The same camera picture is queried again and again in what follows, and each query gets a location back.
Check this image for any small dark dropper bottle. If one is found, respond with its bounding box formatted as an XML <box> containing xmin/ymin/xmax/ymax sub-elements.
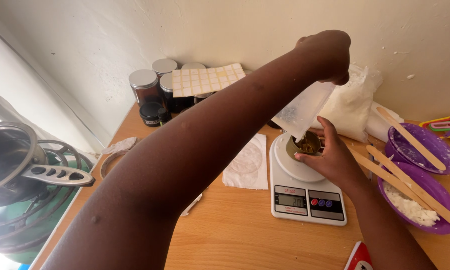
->
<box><xmin>157</xmin><ymin>107</ymin><xmax>172</xmax><ymax>127</ymax></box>

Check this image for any colourful measuring cup set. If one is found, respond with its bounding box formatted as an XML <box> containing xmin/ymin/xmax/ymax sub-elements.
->
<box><xmin>419</xmin><ymin>113</ymin><xmax>450</xmax><ymax>144</ymax></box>

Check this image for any red and white packet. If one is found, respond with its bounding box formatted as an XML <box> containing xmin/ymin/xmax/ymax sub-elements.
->
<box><xmin>344</xmin><ymin>241</ymin><xmax>374</xmax><ymax>270</ymax></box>

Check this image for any round metal ring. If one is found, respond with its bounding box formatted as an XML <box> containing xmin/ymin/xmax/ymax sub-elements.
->
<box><xmin>99</xmin><ymin>149</ymin><xmax>126</xmax><ymax>180</ymax></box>

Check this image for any purple bowl holding wax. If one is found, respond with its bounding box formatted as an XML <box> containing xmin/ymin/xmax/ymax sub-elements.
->
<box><xmin>377</xmin><ymin>161</ymin><xmax>450</xmax><ymax>235</ymax></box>

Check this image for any person's left hand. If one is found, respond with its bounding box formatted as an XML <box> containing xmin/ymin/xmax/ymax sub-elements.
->
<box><xmin>294</xmin><ymin>30</ymin><xmax>352</xmax><ymax>86</ymax></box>

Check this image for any heap of white wax flakes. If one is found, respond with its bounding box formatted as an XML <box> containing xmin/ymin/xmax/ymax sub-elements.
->
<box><xmin>383</xmin><ymin>182</ymin><xmax>440</xmax><ymax>227</ymax></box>

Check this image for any clear plastic bag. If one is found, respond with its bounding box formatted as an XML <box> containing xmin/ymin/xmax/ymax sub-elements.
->
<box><xmin>271</xmin><ymin>80</ymin><xmax>337</xmax><ymax>143</ymax></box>

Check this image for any person's right hand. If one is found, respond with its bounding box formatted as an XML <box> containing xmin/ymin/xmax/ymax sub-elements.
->
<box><xmin>294</xmin><ymin>115</ymin><xmax>361</xmax><ymax>188</ymax></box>

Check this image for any round gold tin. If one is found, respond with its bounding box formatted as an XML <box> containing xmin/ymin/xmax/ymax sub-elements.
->
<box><xmin>285</xmin><ymin>130</ymin><xmax>322</xmax><ymax>162</ymax></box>

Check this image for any crumpled white tissue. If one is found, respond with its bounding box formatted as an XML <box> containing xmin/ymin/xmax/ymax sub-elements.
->
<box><xmin>101</xmin><ymin>136</ymin><xmax>140</xmax><ymax>155</ymax></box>

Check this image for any white bag of wax flakes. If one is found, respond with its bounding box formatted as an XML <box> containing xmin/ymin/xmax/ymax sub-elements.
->
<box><xmin>311</xmin><ymin>64</ymin><xmax>383</xmax><ymax>143</ymax></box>

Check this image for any small black round jar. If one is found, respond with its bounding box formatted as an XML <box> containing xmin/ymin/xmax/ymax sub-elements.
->
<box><xmin>139</xmin><ymin>101</ymin><xmax>164</xmax><ymax>128</ymax></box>

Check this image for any steel saucepan with handle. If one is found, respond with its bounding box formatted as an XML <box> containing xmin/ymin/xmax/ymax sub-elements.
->
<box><xmin>0</xmin><ymin>121</ymin><xmax>96</xmax><ymax>208</ymax></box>

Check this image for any flat wooden stirring stick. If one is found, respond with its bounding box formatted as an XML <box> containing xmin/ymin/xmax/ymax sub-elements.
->
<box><xmin>347</xmin><ymin>146</ymin><xmax>436</xmax><ymax>213</ymax></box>
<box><xmin>376</xmin><ymin>106</ymin><xmax>447</xmax><ymax>172</ymax></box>
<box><xmin>366</xmin><ymin>145</ymin><xmax>450</xmax><ymax>228</ymax></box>

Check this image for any green gas cylinder burner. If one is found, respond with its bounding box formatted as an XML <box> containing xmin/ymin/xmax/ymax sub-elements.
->
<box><xmin>0</xmin><ymin>139</ymin><xmax>95</xmax><ymax>265</ymax></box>

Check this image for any sheet of white stickers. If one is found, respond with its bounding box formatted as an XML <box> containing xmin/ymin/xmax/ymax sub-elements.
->
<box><xmin>172</xmin><ymin>62</ymin><xmax>247</xmax><ymax>98</ymax></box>

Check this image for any empty purple plastic bowl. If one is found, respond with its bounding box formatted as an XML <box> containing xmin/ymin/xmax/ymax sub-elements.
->
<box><xmin>384</xmin><ymin>122</ymin><xmax>450</xmax><ymax>175</ymax></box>

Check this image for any white digital kitchen scale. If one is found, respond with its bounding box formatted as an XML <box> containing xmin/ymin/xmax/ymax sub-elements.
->
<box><xmin>269</xmin><ymin>131</ymin><xmax>348</xmax><ymax>227</ymax></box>

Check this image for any white paper towel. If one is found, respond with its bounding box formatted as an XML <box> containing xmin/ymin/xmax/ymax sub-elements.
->
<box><xmin>222</xmin><ymin>133</ymin><xmax>270</xmax><ymax>191</ymax></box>

